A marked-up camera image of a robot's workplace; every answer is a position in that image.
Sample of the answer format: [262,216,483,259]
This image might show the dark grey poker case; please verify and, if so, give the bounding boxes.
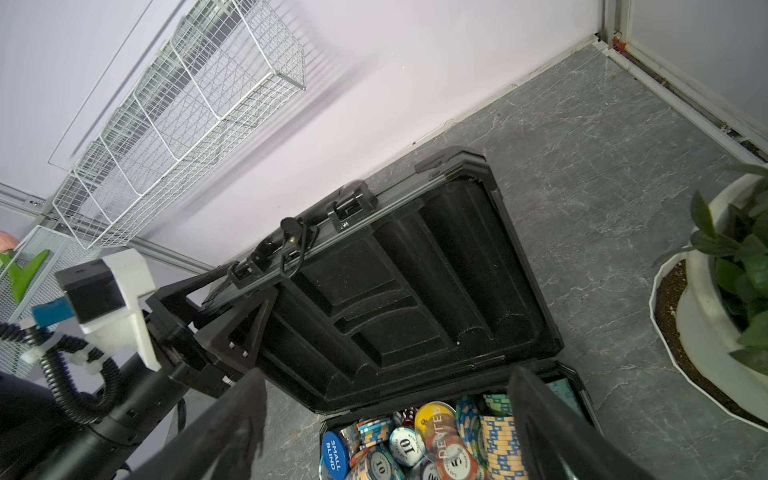
[200,145,604,480]

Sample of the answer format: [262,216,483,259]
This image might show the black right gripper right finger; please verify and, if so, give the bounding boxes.
[508,367,652,479]

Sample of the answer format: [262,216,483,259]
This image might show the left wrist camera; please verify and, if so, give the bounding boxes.
[21,249,161,372]

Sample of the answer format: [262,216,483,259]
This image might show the pink artificial tulip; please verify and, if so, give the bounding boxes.
[0,230,52,306]

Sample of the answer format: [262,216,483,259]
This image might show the green potted plant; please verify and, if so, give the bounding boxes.
[654,164,767,375]

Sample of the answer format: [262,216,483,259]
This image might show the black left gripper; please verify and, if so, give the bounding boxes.
[147,264,278,398]

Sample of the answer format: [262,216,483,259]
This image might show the multicolour chip stack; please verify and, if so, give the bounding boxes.
[356,415,395,448]

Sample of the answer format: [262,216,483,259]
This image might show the blue small blind button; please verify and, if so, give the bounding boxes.
[321,431,349,480]

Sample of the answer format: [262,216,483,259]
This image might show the aluminium horizontal frame bar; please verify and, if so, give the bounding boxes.
[0,182,217,276]

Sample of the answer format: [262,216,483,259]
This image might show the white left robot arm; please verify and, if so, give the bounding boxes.
[1,251,277,479]

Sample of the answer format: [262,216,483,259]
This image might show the aluminium frame corner post right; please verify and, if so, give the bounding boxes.
[597,0,633,51]

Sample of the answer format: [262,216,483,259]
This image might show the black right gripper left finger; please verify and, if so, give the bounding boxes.
[129,369,267,479]

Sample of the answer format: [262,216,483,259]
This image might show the white plant pot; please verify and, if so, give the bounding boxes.
[649,173,767,430]

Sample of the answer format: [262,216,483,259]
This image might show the yellow dealer button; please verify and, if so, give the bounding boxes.
[414,401,456,440]

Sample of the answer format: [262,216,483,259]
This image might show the white wire wall shelf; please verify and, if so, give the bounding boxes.
[52,1,305,249]

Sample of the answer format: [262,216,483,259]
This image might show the orange blue chip stack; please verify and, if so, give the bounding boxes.
[480,394,529,479]

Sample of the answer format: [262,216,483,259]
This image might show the red five chip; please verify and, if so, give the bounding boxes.
[434,435,479,480]

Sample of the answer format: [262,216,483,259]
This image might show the white ten chip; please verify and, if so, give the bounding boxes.
[388,427,426,468]

